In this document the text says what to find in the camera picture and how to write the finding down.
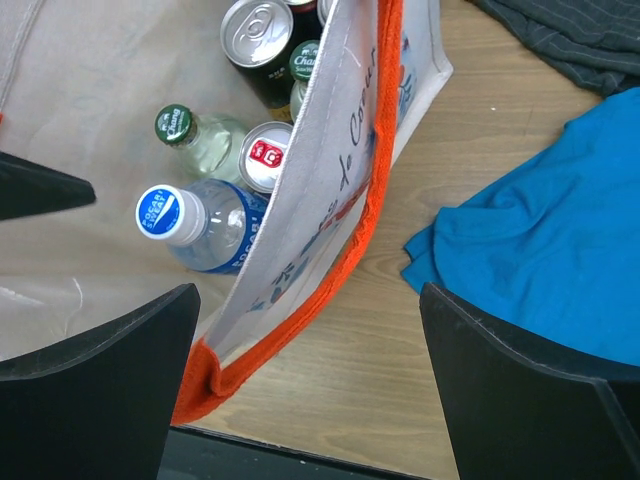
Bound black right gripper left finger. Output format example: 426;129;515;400
1;284;201;479

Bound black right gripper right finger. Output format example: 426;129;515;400
420;283;639;479

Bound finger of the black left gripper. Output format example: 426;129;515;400
0;152;96;220

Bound beige canvas tote bag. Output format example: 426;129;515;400
1;1;453;424

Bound Pocari Sweat bottle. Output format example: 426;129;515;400
135;179;268;275

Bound teal blue shirt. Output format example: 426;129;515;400
403;89;639;365

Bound green cap glass bottle front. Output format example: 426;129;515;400
154;103;249;188

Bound green cap glass bottle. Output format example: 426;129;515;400
154;103;249;188
289;40;320;121

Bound red tab can front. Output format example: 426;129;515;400
239;121;293;195

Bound black soda can left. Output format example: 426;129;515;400
220;0;322;123

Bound green cap glass bottle back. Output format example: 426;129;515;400
289;40;320;121

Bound dark grey buttoned garment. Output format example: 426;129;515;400
473;0;639;97

